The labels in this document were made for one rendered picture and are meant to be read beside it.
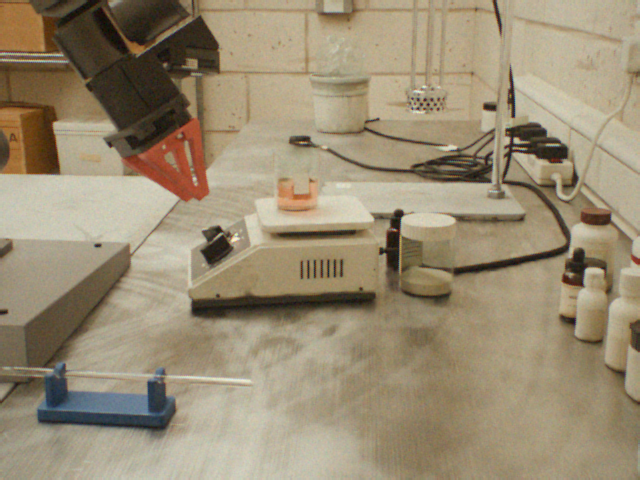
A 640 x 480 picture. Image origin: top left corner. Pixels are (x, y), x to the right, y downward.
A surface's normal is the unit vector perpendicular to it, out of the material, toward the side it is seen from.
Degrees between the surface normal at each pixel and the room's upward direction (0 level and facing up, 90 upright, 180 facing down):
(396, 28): 90
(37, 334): 90
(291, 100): 90
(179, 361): 0
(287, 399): 0
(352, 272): 90
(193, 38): 76
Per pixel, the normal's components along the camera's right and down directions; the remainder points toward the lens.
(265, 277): 0.14, 0.28
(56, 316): 1.00, 0.01
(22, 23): -0.12, 0.29
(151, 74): 0.50, 0.00
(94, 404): 0.00, -0.96
